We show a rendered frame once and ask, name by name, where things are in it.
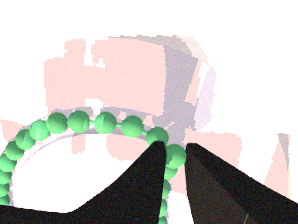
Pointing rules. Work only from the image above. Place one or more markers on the green bead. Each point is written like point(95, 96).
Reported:
point(39, 130)
point(157, 133)
point(169, 173)
point(166, 189)
point(24, 140)
point(132, 126)
point(78, 121)
point(105, 122)
point(162, 220)
point(4, 189)
point(7, 164)
point(5, 200)
point(5, 177)
point(176, 156)
point(13, 151)
point(163, 207)
point(57, 123)

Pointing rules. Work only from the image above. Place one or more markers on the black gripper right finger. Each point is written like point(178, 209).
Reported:
point(219, 193)

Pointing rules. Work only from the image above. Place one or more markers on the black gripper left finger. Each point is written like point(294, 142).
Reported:
point(133, 198)

